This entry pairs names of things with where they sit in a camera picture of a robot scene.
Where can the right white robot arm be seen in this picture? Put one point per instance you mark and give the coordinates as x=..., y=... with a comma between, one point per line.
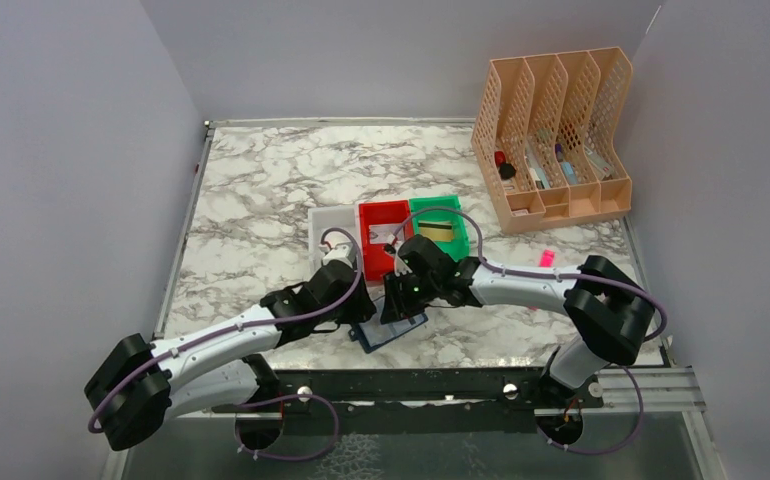
x=610, y=313

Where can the green plastic bin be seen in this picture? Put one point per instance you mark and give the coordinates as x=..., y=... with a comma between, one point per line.
x=460, y=246

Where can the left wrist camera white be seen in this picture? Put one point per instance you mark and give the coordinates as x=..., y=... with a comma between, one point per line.
x=342, y=252

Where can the gold card in green bin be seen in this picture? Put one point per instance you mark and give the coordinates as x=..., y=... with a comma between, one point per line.
x=437, y=231

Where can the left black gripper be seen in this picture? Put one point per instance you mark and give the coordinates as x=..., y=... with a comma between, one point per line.
x=364, y=308

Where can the red plastic bin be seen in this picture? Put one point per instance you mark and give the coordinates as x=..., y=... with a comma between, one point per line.
x=377, y=222

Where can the pink highlighter pen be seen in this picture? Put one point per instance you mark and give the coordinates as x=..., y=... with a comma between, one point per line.
x=547, y=258

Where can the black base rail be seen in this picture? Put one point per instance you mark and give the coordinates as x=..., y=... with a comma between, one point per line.
x=447, y=400

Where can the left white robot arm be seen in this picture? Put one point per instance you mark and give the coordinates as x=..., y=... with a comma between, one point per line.
x=141, y=384

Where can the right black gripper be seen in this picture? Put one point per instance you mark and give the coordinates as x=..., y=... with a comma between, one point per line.
x=396, y=307

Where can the peach file organizer rack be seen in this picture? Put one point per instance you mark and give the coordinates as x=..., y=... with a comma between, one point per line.
x=558, y=102

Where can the navy blue card holder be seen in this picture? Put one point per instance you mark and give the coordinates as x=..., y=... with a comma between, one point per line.
x=374, y=334

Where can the grey stapler in rack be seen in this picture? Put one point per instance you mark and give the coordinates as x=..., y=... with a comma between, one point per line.
x=604, y=170

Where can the clear pen pack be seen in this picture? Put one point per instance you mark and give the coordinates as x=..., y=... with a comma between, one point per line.
x=540, y=179

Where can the silver card in red bin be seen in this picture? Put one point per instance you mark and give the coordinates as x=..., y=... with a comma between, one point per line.
x=383, y=233

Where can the red black stamp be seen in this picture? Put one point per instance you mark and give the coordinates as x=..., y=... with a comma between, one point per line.
x=506, y=170

